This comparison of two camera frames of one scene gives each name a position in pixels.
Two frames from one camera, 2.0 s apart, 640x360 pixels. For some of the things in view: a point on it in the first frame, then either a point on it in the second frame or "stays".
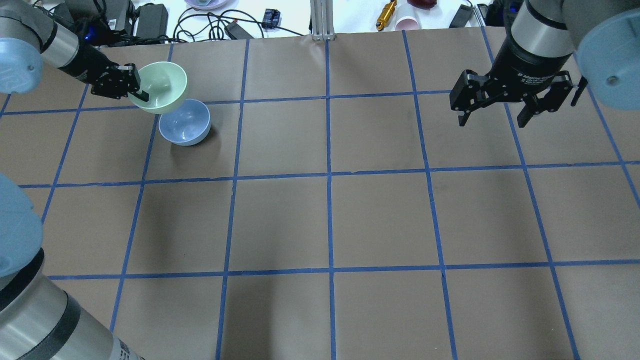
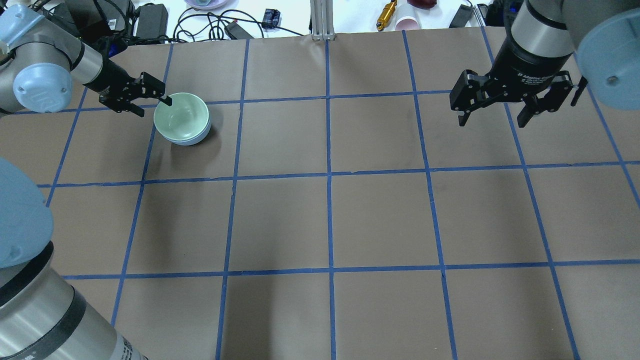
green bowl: [165, 82] to [187, 117]
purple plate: [210, 4] stays
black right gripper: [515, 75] stays
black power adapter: [152, 20] stays
